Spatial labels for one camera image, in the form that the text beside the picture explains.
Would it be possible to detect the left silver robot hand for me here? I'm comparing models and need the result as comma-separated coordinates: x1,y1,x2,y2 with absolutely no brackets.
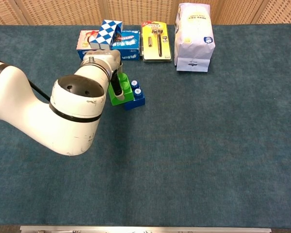
111,62,125,101

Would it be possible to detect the green toy brick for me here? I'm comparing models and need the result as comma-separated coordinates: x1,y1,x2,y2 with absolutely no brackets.
108,72,135,106

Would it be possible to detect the blue toy brick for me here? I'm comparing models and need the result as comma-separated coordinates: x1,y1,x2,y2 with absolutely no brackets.
123,79,146,111

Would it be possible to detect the blue printed cardboard box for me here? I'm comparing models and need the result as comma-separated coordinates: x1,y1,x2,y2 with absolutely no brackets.
76,30,141,62

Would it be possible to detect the yellow razor blister pack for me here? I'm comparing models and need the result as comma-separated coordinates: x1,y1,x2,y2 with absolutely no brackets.
141,21,173,63

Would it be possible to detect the blue white snake puzzle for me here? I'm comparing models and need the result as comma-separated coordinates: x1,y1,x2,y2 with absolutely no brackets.
89,19,124,50

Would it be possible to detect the teal felt table cloth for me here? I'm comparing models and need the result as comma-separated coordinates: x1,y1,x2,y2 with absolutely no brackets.
0,23,291,229

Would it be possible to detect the woven wooden folding screen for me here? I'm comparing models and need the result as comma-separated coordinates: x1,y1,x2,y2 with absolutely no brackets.
0,0,291,26

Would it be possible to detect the white paper bag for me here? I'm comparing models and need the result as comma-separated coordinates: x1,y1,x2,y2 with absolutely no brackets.
174,2,216,73

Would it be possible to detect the aluminium profile rail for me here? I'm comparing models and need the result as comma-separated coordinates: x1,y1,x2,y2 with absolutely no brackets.
19,225,272,233

